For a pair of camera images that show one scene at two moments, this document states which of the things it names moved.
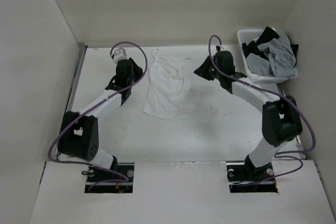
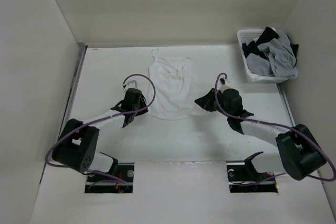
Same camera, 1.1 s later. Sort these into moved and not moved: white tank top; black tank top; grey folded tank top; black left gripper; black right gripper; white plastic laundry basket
Moved: black left gripper; black right gripper
Not moved: black tank top; grey folded tank top; white plastic laundry basket; white tank top
